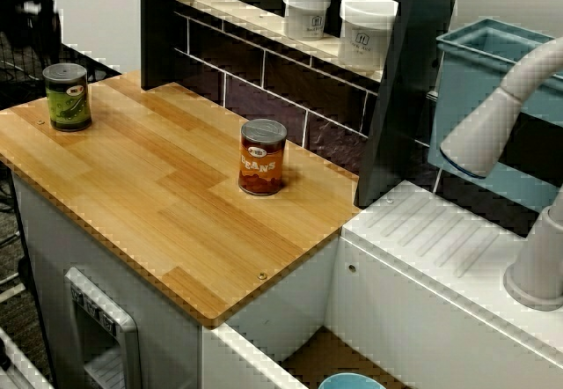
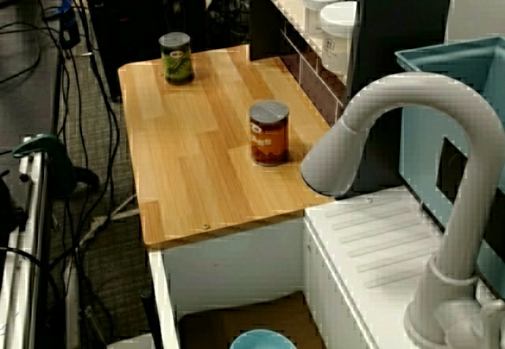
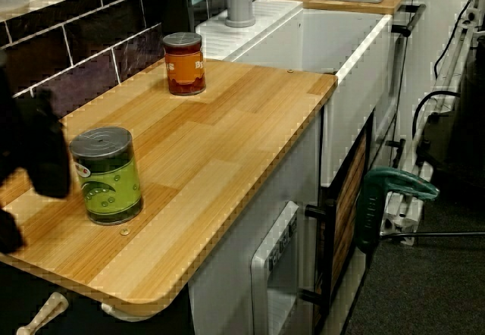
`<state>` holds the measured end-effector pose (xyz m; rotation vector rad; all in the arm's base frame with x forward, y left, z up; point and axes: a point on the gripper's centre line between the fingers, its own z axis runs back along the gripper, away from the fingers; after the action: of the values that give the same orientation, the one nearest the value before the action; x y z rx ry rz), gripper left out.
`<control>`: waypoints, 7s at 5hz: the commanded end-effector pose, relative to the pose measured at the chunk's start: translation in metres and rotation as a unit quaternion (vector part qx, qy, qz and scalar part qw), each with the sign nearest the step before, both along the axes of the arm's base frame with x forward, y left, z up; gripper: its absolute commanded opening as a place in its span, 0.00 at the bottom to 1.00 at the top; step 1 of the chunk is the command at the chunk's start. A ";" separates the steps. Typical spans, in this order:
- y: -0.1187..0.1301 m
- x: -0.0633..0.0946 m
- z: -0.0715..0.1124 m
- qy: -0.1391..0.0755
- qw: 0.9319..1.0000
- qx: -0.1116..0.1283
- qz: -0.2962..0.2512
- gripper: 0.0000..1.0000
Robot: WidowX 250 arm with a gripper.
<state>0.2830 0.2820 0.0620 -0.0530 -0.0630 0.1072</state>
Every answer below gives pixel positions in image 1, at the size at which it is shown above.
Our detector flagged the white toy kitchen cabinet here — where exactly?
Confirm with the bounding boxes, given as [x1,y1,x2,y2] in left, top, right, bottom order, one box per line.
[11,172,204,389]

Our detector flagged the black wire mesh fence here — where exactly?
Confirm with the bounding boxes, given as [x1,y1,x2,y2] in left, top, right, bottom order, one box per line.
[0,10,121,99]

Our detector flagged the white toy sink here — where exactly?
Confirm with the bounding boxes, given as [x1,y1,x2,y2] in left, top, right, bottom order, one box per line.
[201,180,563,389]

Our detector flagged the teal plastic bin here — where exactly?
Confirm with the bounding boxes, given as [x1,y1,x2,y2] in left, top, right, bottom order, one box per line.
[427,18,563,215]

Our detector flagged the white aluminium frame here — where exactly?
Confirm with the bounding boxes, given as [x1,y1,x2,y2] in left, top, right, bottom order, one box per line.
[0,327,55,389]

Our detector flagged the black upright panel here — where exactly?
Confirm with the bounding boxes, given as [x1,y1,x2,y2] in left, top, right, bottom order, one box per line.
[355,0,465,209]

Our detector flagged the grey curved faucet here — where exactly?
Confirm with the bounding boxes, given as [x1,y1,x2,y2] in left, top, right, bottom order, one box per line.
[439,35,563,312]

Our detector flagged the white lidded plastic jar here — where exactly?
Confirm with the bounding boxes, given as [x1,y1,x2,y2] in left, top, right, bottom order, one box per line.
[282,0,333,41]
[337,0,399,72]

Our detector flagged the green peas can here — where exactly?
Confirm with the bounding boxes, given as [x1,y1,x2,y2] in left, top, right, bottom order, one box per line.
[42,62,93,133]

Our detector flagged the orange beans can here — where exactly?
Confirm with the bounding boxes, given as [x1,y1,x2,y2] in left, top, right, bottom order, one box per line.
[238,118,289,196]

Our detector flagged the light blue bowl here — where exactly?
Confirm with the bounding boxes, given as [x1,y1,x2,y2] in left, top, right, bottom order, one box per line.
[317,372,388,389]

